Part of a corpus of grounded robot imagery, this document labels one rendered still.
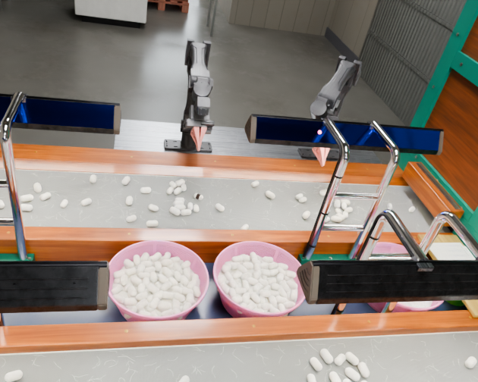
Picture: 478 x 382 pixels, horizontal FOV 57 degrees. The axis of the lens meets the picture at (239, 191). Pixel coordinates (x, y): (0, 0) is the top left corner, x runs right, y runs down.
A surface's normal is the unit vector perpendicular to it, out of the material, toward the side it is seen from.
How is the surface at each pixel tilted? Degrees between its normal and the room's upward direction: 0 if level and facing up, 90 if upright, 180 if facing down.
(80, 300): 58
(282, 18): 90
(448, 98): 90
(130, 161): 0
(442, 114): 90
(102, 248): 90
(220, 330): 0
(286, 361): 0
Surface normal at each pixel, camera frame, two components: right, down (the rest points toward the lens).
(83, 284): 0.24, 0.09
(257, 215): 0.18, -0.79
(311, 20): 0.17, 0.61
